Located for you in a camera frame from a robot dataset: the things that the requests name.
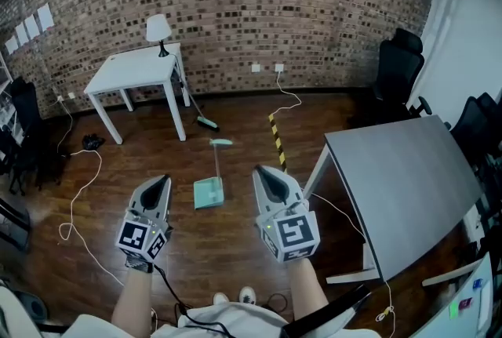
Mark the black striped wristband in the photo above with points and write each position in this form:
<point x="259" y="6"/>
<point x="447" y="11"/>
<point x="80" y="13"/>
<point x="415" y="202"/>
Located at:
<point x="139" y="264"/>

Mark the yellow black floor tape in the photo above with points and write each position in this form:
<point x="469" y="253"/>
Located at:
<point x="277" y="140"/>

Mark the white square table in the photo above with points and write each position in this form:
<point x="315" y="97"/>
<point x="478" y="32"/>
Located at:
<point x="133" y="71"/>

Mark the person's left forearm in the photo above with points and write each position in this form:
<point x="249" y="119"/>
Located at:
<point x="133" y="301"/>

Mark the white paper sheet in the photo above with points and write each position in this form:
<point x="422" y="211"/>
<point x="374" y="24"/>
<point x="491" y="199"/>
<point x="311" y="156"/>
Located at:
<point x="31" y="26"/>
<point x="12" y="45"/>
<point x="45" y="15"/>
<point x="22" y="34"/>

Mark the person's right forearm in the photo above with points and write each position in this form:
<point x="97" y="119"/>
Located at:
<point x="308" y="289"/>

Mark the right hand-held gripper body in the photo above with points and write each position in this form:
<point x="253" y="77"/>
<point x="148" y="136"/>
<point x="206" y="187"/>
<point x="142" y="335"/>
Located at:
<point x="294" y="234"/>

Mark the person's white shoe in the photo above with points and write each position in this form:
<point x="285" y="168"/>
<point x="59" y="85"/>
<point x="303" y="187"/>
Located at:
<point x="247" y="295"/>
<point x="220" y="298"/>

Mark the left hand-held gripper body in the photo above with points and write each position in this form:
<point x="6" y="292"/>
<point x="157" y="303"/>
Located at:
<point x="135" y="236"/>

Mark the black high-back office chair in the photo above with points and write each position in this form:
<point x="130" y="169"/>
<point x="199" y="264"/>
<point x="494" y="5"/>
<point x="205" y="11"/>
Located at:
<point x="400" y="66"/>

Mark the white metal shelf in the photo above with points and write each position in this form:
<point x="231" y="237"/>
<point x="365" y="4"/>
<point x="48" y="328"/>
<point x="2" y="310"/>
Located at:
<point x="6" y="93"/>

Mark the black bag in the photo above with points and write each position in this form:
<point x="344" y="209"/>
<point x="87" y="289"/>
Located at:
<point x="93" y="142"/>

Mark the teal broom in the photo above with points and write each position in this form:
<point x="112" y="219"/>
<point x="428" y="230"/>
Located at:
<point x="208" y="124"/>

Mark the grey desk with white legs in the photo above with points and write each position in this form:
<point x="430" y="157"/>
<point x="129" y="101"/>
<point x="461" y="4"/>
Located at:
<point x="404" y="187"/>

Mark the small red item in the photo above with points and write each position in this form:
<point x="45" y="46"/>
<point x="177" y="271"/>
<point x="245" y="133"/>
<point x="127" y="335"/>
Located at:
<point x="465" y="303"/>

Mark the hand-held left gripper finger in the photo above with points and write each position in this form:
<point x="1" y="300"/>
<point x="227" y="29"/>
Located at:
<point x="164" y="203"/>
<point x="141" y="201"/>

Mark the white table lamp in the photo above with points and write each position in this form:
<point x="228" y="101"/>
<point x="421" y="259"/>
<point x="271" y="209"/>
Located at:
<point x="158" y="28"/>

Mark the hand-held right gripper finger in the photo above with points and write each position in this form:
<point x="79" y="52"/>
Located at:
<point x="292" y="191"/>
<point x="262" y="199"/>

